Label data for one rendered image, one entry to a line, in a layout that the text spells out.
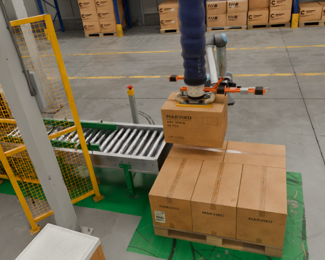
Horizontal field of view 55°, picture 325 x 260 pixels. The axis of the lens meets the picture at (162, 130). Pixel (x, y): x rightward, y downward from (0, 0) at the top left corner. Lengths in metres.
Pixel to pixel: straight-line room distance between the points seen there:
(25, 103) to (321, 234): 2.87
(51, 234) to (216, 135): 1.74
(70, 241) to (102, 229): 1.44
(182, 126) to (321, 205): 1.68
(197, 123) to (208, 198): 0.73
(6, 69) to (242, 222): 2.22
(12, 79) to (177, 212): 1.78
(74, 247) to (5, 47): 1.43
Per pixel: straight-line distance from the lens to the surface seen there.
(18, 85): 2.55
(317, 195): 3.84
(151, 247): 3.24
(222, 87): 3.09
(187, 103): 3.09
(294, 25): 10.23
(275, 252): 3.14
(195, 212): 2.92
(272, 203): 2.85
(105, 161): 3.54
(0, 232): 4.00
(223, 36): 3.59
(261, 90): 3.01
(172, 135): 3.21
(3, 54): 2.47
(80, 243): 2.06
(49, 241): 2.15
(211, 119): 3.00
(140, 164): 3.36
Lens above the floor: 2.51
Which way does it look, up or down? 31 degrees down
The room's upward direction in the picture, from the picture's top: 7 degrees counter-clockwise
